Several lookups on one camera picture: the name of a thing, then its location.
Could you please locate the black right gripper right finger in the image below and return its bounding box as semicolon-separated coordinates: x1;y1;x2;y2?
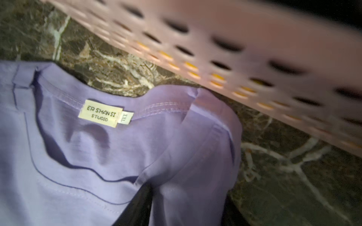
221;195;250;226

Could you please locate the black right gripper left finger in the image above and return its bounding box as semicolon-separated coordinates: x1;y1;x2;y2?
113;183;153;226

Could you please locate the purple t-shirt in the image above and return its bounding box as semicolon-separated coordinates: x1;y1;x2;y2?
1;61;242;226

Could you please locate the pink perforated plastic basket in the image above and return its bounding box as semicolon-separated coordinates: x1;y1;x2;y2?
42;0;362;157

